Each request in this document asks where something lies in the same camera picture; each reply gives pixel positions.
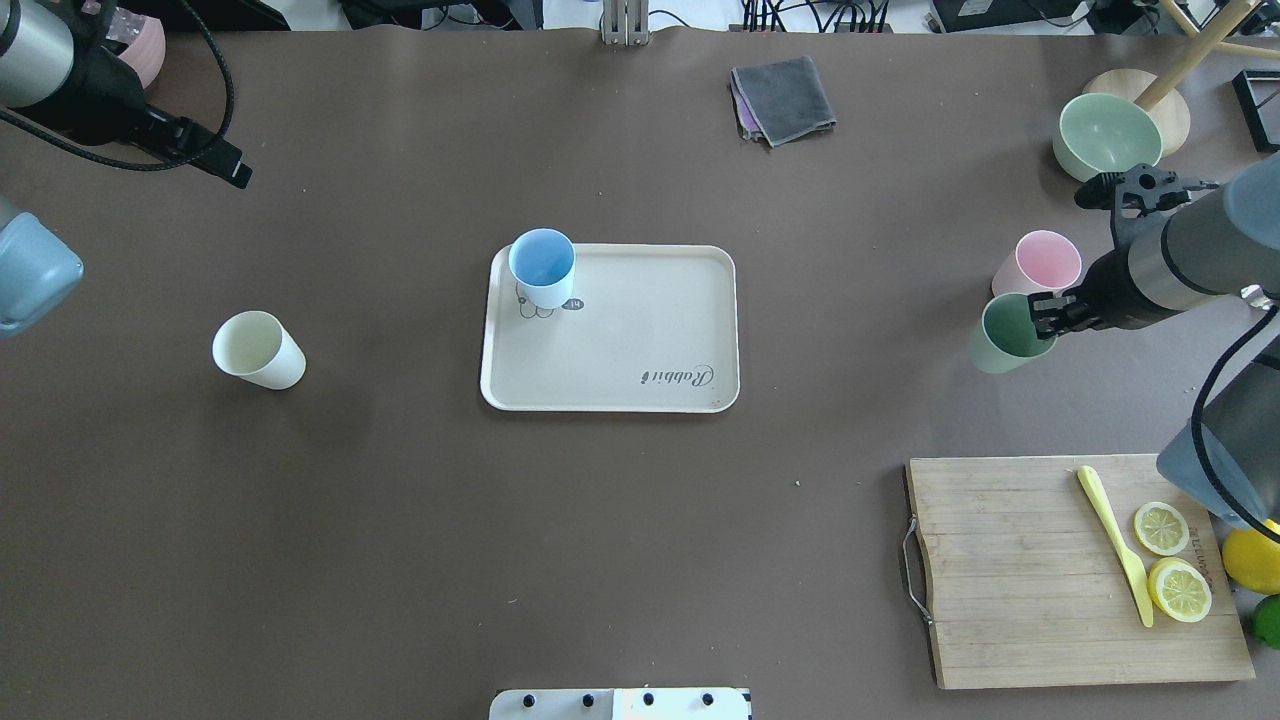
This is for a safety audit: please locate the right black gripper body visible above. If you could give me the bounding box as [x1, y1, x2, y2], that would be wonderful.
[1060, 165, 1221, 333]

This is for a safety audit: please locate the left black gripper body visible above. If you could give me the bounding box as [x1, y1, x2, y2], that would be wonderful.
[60, 1, 216, 164]

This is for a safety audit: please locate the green plastic cup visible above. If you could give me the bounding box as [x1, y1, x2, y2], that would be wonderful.
[966, 293, 1057, 374]

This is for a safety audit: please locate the pink plastic cup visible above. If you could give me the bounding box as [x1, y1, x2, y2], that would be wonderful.
[989, 231, 1083, 296]

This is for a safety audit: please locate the cream plastic cup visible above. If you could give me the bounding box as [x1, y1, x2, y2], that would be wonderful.
[211, 310, 307, 391]

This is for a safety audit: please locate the blue plastic cup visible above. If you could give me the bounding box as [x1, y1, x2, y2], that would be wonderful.
[508, 228, 576, 309]

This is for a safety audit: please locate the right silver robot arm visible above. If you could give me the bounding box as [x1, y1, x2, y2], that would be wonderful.
[1025, 156, 1279, 541]

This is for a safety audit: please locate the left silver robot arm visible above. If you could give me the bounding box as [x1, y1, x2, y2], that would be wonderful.
[1, 1, 252, 338]

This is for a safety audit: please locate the cream rectangular tray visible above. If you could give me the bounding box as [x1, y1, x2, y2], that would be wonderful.
[479, 243, 740, 413]

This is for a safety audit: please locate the pink bowl with ice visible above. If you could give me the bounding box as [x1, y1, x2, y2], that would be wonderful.
[104, 6, 166, 88]

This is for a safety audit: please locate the green bowl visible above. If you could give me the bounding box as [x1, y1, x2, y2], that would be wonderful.
[1052, 94, 1164, 182]

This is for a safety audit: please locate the wooden mug tree stand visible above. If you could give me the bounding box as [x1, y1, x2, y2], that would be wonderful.
[1083, 1, 1277, 158]

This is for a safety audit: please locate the lemon slice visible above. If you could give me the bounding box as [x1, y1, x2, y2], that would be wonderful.
[1147, 557, 1213, 623]
[1133, 501, 1190, 557]

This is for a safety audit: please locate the wooden cutting board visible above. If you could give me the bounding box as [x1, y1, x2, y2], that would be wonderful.
[905, 454, 1254, 691]

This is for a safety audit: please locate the yellow plastic knife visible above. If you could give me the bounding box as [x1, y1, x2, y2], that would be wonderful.
[1076, 465, 1155, 628]

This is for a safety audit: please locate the yellow lemon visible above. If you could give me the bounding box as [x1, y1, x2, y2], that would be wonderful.
[1221, 528, 1279, 596]

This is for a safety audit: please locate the grey folded cloth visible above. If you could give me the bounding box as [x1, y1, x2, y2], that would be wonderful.
[730, 55, 837, 147]

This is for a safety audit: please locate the green lime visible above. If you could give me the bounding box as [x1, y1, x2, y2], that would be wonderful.
[1251, 594, 1280, 650]

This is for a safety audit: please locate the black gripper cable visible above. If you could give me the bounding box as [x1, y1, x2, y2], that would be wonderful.
[0, 0, 236, 173]

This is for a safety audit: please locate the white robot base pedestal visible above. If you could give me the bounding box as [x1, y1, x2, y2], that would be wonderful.
[488, 685, 753, 719]

